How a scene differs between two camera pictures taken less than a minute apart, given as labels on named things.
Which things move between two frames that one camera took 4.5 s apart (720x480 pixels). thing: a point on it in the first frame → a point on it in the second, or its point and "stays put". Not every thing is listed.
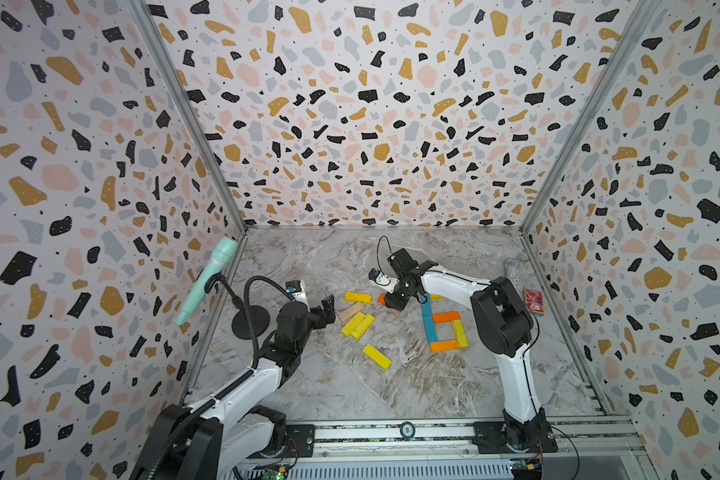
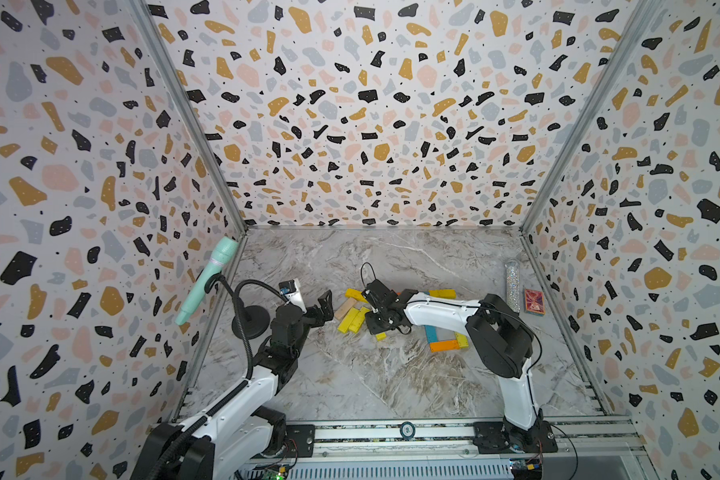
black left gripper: (330, 310) stays put
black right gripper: (393, 302) → (371, 324)
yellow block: (358, 297) stays put
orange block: (442, 346) stays put
